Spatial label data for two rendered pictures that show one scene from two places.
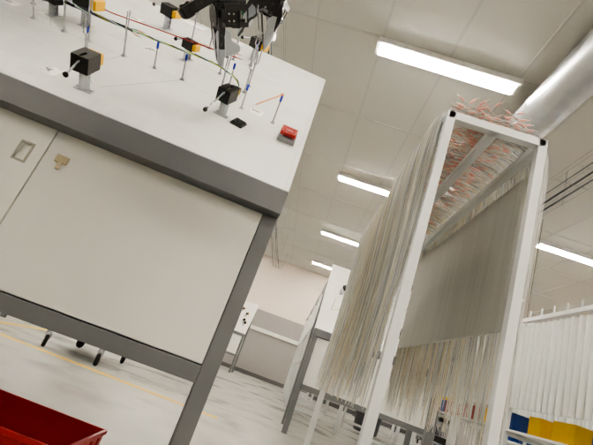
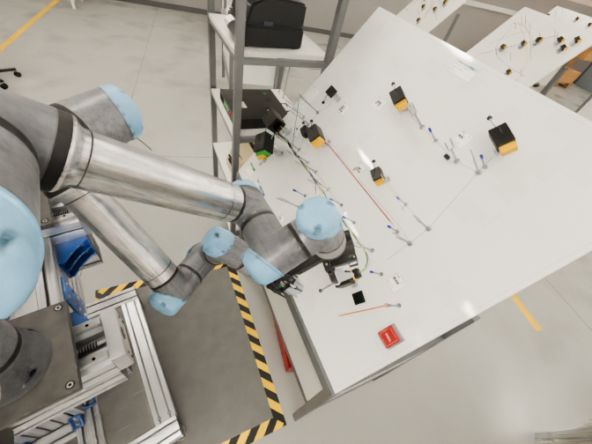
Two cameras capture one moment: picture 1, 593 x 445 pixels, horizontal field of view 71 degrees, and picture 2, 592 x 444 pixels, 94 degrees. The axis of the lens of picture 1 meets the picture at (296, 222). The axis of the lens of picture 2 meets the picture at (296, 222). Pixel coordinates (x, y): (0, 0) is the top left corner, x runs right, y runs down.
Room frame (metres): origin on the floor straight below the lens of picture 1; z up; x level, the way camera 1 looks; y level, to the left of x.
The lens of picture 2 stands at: (0.63, -0.03, 1.90)
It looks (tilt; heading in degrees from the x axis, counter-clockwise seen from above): 47 degrees down; 60
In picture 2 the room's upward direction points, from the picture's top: 16 degrees clockwise
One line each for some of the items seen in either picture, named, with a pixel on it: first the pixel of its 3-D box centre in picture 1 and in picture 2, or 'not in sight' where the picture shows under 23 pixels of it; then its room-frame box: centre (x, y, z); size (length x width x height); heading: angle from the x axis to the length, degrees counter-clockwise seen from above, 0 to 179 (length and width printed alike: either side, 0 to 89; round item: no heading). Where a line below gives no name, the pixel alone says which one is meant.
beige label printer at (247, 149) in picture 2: not in sight; (253, 159); (1.04, 1.47, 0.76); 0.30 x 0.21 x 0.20; 9
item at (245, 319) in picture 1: (221, 328); not in sight; (10.17, 0.77, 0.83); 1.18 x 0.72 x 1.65; 85
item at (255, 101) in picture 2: not in sight; (254, 107); (1.03, 1.52, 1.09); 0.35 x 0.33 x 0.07; 95
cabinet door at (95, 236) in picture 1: (128, 243); (293, 329); (1.01, 0.36, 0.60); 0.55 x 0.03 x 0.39; 95
